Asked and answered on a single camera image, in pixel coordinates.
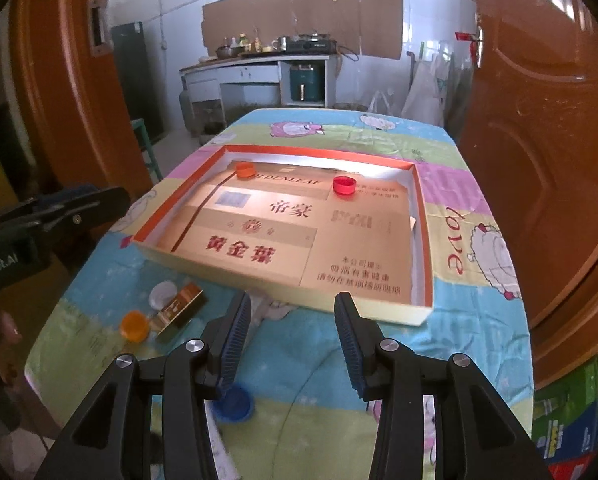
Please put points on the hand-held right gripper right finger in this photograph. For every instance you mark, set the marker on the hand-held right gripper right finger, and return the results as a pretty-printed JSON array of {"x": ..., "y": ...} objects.
[{"x": 350, "y": 345}]

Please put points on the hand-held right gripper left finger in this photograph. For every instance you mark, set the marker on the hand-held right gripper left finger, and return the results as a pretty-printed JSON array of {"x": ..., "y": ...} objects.
[{"x": 236, "y": 340}]

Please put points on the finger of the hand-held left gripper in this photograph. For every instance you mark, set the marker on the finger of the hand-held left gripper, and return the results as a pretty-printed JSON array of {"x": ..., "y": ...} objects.
[
  {"x": 110, "y": 202},
  {"x": 64, "y": 203}
]

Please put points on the small gold box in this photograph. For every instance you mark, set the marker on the small gold box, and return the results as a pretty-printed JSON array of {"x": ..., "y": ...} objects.
[{"x": 179, "y": 310}]

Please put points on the blue bottle cap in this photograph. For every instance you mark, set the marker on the blue bottle cap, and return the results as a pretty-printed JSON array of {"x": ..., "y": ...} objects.
[{"x": 239, "y": 407}]

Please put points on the white bottle cap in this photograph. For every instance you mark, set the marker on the white bottle cap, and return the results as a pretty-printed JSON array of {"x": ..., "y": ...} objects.
[{"x": 163, "y": 294}]

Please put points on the gold cardboard box tray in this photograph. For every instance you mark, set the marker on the gold cardboard box tray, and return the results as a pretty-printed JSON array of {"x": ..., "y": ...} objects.
[{"x": 279, "y": 240}]

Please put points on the person's left hand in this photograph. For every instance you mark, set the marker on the person's left hand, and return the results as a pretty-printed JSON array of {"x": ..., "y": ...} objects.
[{"x": 6, "y": 332}]

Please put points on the clear plastic wrapper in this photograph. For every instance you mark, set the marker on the clear plastic wrapper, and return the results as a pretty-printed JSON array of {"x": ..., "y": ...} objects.
[{"x": 274, "y": 307}]

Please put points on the printed cartoon blanket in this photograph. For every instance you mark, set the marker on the printed cartoon blanket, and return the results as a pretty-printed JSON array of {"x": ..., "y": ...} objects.
[{"x": 289, "y": 360}]

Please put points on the green stool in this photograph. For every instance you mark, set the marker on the green stool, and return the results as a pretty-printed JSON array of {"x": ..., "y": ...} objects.
[{"x": 144, "y": 150}]

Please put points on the brown wooden door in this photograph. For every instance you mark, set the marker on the brown wooden door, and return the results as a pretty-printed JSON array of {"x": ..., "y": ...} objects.
[
  {"x": 54, "y": 110},
  {"x": 529, "y": 160}
]

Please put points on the grey gas cylinder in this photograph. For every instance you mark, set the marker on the grey gas cylinder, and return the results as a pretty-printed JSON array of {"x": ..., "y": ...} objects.
[{"x": 188, "y": 110}]

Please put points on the dark green panel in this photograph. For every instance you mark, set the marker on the dark green panel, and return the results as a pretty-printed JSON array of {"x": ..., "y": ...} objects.
[{"x": 134, "y": 80}]

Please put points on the metal door lock plate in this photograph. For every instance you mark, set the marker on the metal door lock plate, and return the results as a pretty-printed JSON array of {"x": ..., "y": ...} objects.
[{"x": 99, "y": 27}]

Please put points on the white kitchen counter cabinet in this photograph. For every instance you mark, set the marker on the white kitchen counter cabinet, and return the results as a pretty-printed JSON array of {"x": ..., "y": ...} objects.
[{"x": 249, "y": 75}]

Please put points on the metal bowl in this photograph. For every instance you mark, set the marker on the metal bowl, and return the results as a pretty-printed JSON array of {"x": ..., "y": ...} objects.
[{"x": 224, "y": 52}]

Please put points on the condiment bottle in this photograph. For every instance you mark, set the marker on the condiment bottle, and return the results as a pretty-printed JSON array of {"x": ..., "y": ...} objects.
[
  {"x": 242, "y": 43},
  {"x": 258, "y": 43}
]

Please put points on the green air fryer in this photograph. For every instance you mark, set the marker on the green air fryer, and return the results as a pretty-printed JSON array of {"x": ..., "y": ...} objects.
[{"x": 306, "y": 82}]

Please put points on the green printed carton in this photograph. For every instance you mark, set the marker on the green printed carton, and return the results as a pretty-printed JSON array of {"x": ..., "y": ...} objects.
[{"x": 574, "y": 405}]

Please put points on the metal mug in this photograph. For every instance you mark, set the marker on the metal mug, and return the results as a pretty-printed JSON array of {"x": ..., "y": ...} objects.
[{"x": 282, "y": 43}]

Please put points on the black gas stove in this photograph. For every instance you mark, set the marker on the black gas stove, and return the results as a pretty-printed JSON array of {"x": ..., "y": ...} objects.
[{"x": 311, "y": 44}]

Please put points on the red printed carton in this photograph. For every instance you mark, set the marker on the red printed carton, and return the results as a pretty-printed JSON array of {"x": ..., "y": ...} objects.
[{"x": 574, "y": 471}]

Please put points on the large white bag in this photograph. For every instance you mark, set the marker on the large white bag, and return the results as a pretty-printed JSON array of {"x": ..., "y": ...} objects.
[{"x": 426, "y": 90}]

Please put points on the red paper strip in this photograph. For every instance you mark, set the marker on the red paper strip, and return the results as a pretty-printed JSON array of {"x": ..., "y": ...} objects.
[{"x": 465, "y": 36}]

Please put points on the cardboard wall panels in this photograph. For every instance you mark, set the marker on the cardboard wall panels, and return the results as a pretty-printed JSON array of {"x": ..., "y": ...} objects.
[{"x": 324, "y": 15}]

